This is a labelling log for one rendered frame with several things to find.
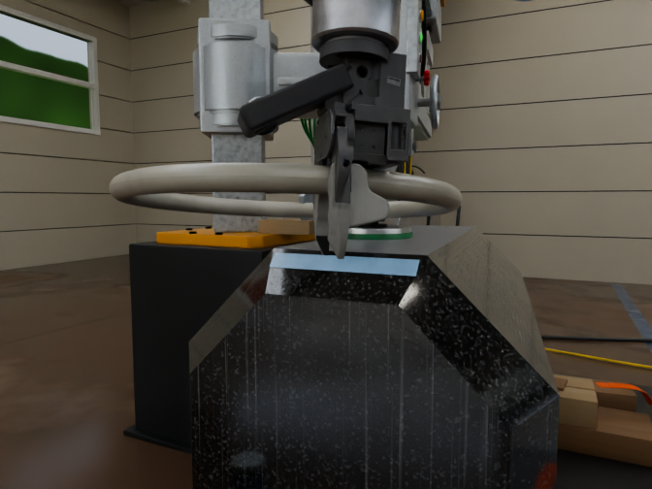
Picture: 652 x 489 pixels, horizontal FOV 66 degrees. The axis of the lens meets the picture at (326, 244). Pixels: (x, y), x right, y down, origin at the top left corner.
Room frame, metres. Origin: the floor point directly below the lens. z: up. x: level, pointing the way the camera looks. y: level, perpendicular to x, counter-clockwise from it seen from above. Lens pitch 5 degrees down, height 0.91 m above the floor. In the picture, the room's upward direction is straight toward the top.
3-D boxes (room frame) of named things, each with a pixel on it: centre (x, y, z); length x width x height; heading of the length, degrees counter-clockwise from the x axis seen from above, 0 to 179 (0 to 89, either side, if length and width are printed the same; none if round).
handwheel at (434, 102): (1.44, -0.27, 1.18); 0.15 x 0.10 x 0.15; 164
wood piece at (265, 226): (1.84, 0.14, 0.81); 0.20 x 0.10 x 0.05; 72
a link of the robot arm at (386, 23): (0.53, -0.03, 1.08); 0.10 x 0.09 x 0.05; 15
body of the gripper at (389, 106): (0.53, -0.03, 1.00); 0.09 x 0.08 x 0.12; 104
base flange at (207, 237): (2.00, 0.34, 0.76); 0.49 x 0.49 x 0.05; 64
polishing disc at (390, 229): (1.36, -0.13, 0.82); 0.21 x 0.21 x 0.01
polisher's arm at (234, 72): (2.00, 0.14, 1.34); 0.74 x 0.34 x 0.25; 90
